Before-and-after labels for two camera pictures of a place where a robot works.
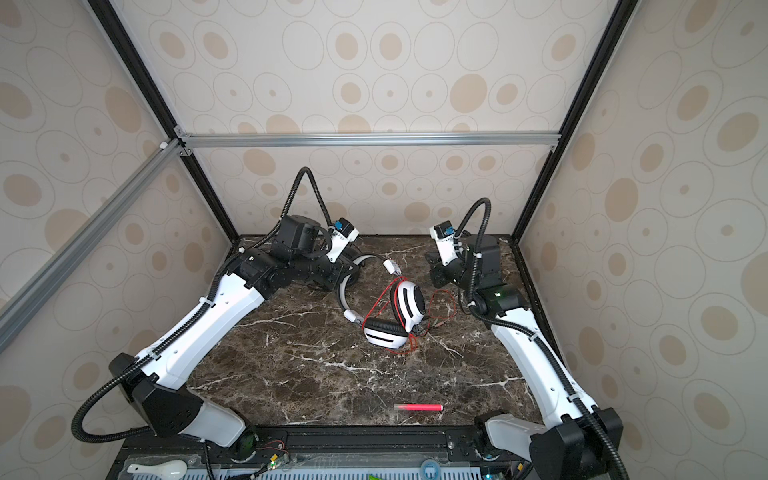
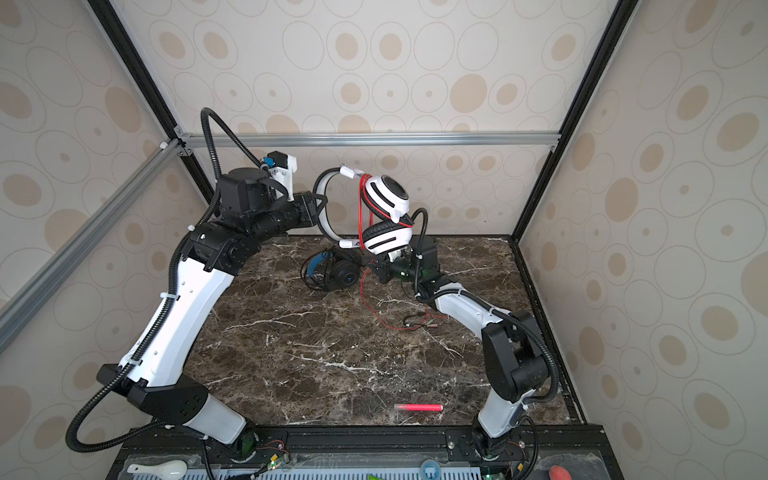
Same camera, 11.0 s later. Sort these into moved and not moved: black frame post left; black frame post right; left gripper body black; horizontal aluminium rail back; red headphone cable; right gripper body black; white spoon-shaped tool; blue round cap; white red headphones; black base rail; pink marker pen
Moved: white red headphones; right gripper body black; red headphone cable; left gripper body black
Not moved: black frame post left; blue round cap; black frame post right; white spoon-shaped tool; black base rail; horizontal aluminium rail back; pink marker pen
